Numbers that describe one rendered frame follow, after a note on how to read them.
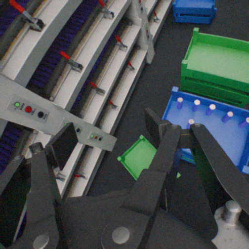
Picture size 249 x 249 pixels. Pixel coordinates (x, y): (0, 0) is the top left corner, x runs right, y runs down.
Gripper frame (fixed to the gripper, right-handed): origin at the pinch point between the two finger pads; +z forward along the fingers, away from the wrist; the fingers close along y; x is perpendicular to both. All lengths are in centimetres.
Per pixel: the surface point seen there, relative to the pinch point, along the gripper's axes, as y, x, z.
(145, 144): 12, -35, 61
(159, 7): 44, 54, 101
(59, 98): -18.9, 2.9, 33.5
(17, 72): -21.5, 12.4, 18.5
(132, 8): 16, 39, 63
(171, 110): 21.0, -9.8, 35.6
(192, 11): 68, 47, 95
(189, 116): 26.6, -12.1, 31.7
